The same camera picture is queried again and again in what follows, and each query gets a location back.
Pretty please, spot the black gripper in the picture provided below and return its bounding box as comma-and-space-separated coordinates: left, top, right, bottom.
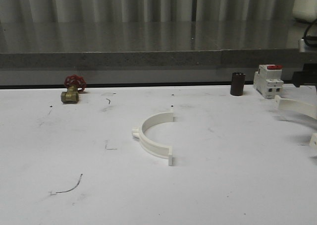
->
292, 63, 317, 87

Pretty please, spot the white half clamp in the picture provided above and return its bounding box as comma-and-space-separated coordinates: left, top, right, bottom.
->
274, 95, 317, 148
131, 109, 174, 166

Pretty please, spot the white appliance on counter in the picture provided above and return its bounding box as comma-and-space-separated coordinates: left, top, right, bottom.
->
292, 0, 317, 22

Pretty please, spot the dark brown cylinder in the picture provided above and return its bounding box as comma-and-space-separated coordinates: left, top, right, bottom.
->
230, 72, 246, 96

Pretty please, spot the grey stone counter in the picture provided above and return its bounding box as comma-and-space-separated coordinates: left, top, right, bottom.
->
0, 20, 317, 88

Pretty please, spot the brass valve red handwheel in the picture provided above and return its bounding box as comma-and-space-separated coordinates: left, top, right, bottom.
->
61, 74, 87, 104

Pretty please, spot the grey curtain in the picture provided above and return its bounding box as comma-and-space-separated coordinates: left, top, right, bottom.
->
0, 0, 294, 23

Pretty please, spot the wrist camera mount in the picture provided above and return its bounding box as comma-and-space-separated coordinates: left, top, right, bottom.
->
298, 39, 317, 53

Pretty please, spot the white circuit breaker red switch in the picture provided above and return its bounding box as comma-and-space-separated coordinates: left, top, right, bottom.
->
253, 64, 284, 99

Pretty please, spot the black camera cable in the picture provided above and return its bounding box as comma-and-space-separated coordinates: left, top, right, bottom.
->
302, 21, 317, 45

